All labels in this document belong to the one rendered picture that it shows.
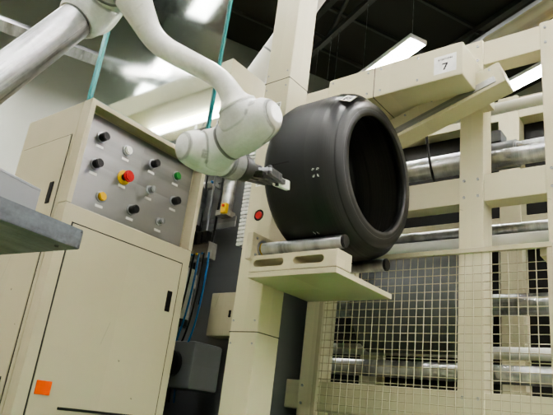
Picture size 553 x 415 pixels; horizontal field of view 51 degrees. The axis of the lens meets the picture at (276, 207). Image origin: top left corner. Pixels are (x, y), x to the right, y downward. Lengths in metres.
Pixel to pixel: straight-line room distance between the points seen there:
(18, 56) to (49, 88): 10.17
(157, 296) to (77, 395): 0.43
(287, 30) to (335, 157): 0.89
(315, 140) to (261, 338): 0.72
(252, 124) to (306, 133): 0.52
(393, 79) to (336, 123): 0.62
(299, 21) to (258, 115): 1.24
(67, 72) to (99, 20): 10.25
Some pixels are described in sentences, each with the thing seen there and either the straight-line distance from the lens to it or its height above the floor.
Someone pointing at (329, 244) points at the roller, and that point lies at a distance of 1.87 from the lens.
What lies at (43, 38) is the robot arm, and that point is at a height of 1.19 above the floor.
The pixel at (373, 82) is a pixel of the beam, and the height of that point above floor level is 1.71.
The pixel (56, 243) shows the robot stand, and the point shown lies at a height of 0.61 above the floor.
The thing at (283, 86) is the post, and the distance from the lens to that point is 2.42.
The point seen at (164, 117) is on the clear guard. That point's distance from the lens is 2.27.
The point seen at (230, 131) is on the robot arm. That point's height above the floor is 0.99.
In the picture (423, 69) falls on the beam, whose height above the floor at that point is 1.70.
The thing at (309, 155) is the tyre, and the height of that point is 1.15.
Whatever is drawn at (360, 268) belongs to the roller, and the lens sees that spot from 2.12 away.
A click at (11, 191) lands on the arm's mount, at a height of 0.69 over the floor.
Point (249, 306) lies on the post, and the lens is 2.10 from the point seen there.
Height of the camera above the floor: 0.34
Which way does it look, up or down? 20 degrees up
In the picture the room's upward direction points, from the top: 7 degrees clockwise
